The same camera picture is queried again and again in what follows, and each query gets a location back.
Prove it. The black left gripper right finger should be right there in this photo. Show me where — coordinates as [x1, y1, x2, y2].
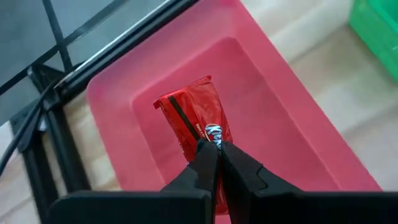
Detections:
[221, 141, 301, 224]

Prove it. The red KitKat bar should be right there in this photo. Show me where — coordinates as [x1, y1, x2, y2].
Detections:
[152, 75, 234, 215]

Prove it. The black cable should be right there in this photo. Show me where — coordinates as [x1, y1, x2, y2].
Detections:
[0, 83, 57, 175]

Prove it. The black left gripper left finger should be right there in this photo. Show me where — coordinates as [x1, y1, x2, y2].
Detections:
[160, 139, 220, 198]

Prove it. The green plastic basket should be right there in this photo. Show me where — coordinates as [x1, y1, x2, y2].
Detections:
[348, 0, 398, 82]

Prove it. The pink plastic bin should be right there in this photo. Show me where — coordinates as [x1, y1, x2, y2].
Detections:
[86, 0, 382, 224]

